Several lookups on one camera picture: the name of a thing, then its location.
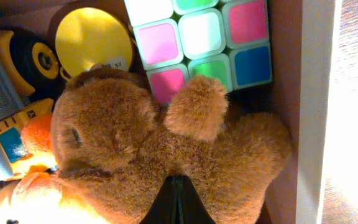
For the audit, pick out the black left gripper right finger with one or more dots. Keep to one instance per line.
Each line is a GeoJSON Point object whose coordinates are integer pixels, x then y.
{"type": "Point", "coordinates": [190, 207]}

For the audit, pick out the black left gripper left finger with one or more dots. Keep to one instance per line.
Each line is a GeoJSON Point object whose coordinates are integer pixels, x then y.
{"type": "Point", "coordinates": [163, 208]}

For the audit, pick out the brown plush toy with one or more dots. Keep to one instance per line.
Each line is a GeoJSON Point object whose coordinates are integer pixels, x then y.
{"type": "Point", "coordinates": [115, 144]}

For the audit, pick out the yellow plush duck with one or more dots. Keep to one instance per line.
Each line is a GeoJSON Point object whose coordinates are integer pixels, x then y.
{"type": "Point", "coordinates": [40, 197]}

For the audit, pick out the colourful puzzle cube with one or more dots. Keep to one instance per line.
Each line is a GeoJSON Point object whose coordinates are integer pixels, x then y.
{"type": "Point", "coordinates": [180, 39]}

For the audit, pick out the yellow wooden rattle drum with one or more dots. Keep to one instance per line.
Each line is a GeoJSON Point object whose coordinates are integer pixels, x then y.
{"type": "Point", "coordinates": [88, 36]}

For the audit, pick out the grey yellow toy car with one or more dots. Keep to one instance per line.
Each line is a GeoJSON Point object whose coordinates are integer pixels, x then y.
{"type": "Point", "coordinates": [29, 86]}

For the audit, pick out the white cardboard box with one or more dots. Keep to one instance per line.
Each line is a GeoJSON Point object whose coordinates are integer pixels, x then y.
{"type": "Point", "coordinates": [302, 34]}

